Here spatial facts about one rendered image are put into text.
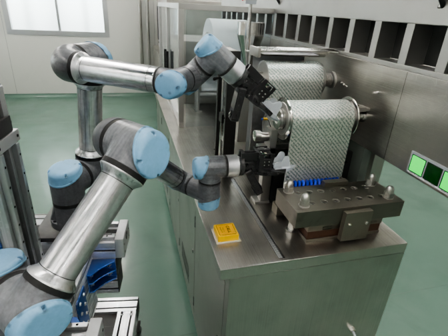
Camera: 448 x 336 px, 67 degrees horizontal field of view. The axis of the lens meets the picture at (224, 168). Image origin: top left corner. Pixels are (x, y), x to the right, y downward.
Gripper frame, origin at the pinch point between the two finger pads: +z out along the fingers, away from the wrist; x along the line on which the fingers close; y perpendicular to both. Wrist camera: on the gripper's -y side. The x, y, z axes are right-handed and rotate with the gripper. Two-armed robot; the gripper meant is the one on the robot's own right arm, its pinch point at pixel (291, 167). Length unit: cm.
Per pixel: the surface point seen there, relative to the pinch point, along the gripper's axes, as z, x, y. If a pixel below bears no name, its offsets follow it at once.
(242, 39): 3, 74, 36
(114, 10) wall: -67, 556, 36
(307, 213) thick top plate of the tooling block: -2.9, -19.9, -6.4
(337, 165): 18.5, -0.3, -0.3
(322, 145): 10.7, -0.3, 8.0
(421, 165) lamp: 29.3, -25.3, 10.4
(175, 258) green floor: -30, 88, -109
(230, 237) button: -25.4, -13.4, -17.4
